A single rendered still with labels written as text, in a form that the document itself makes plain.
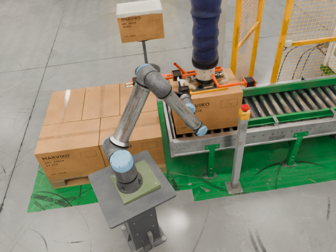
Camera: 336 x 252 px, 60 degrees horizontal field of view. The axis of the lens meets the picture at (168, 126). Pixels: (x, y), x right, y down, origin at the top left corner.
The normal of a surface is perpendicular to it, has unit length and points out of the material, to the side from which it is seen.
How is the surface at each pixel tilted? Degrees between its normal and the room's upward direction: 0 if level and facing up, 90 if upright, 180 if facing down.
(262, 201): 0
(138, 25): 90
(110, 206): 0
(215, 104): 90
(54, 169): 90
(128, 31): 90
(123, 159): 4
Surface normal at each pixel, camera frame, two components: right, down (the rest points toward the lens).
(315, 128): 0.12, 0.67
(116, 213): -0.07, -0.73
